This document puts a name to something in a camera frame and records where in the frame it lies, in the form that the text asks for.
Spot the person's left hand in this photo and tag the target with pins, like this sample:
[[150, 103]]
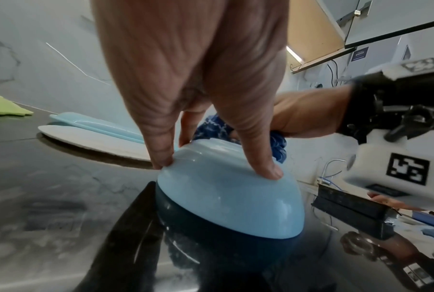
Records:
[[195, 57]]

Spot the person's right hand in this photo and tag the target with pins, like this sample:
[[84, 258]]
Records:
[[310, 113]]

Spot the blue striped cloth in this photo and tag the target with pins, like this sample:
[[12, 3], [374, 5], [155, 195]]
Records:
[[213, 130]]

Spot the light blue bowl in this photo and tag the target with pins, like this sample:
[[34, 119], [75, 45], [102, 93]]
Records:
[[231, 199]]

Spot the teal plate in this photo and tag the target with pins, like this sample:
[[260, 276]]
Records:
[[94, 124]]

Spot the speckled white plate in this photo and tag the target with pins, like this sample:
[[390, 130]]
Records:
[[87, 141]]

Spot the green plate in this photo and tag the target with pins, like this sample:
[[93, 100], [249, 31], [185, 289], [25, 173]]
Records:
[[4, 105]]

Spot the led light strip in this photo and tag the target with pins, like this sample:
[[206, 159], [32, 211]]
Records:
[[294, 55]]

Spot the black plastic tray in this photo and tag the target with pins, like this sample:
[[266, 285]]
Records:
[[354, 208]]

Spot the white wall water purifier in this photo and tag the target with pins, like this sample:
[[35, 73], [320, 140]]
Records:
[[368, 61]]

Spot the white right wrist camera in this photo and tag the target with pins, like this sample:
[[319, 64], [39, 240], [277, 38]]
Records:
[[418, 171]]

